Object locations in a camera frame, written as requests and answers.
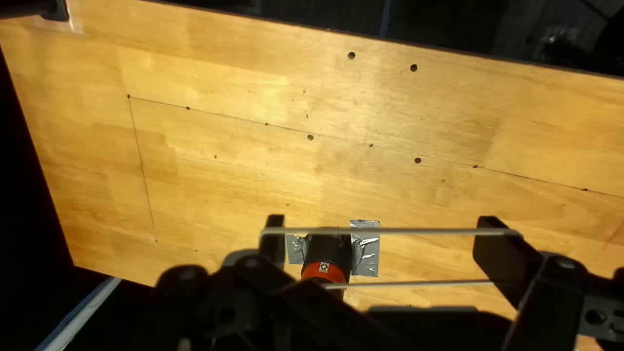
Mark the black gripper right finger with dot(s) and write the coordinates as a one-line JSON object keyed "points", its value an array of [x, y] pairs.
{"points": [[503, 256]]}

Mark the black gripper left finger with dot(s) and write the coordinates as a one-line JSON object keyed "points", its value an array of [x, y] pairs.
{"points": [[273, 243]]}

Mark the small red object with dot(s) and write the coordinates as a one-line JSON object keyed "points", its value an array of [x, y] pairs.
{"points": [[324, 256]]}

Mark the white floor strip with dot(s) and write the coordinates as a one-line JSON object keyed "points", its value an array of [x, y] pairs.
{"points": [[78, 315]]}

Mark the silver metal bracket plate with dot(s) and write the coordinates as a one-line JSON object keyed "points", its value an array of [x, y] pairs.
{"points": [[365, 251]]}

